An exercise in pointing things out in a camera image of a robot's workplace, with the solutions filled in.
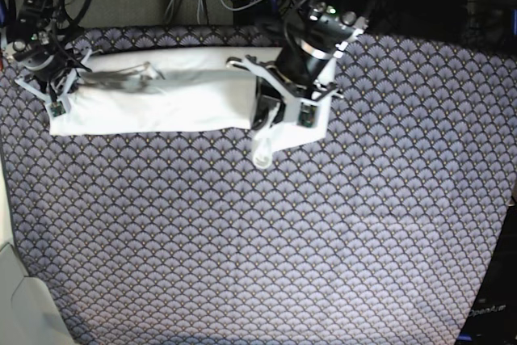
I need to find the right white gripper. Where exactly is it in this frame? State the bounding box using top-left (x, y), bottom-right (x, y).
top-left (15, 48), bottom-right (92, 119)

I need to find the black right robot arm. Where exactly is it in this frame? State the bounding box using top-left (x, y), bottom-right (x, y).
top-left (1, 0), bottom-right (92, 119)

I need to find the fan-patterned grey tablecloth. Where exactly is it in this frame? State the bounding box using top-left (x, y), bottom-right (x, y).
top-left (1, 36), bottom-right (516, 344)

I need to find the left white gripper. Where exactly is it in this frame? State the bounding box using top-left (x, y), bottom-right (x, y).
top-left (226, 55), bottom-right (341, 131)

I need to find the white printed T-shirt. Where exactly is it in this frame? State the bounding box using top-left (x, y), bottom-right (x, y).
top-left (49, 47), bottom-right (336, 169)

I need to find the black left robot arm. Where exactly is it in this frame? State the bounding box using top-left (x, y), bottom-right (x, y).
top-left (270, 0), bottom-right (466, 98)

